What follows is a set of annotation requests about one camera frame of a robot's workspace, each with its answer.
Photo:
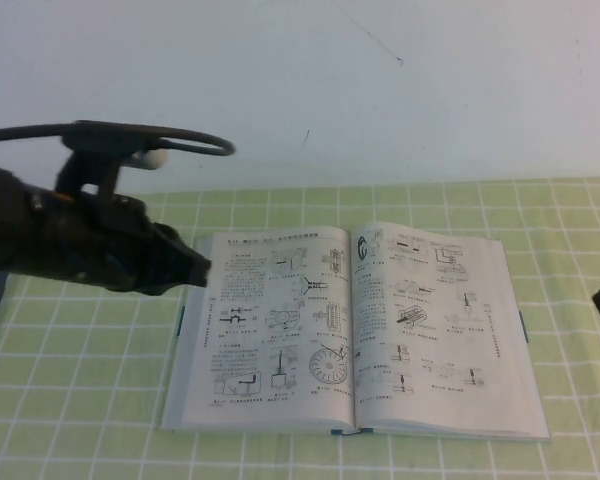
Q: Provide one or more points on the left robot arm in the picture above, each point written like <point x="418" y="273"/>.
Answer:
<point x="0" y="225"/>

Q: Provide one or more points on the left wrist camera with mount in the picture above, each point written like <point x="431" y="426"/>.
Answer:
<point x="95" y="160"/>

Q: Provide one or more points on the green checked tablecloth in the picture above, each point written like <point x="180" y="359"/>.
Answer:
<point x="80" y="400"/>

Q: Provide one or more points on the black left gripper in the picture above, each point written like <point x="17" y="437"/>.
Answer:
<point x="95" y="245"/>

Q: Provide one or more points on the technical book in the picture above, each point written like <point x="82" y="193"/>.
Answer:
<point x="430" y="350"/>

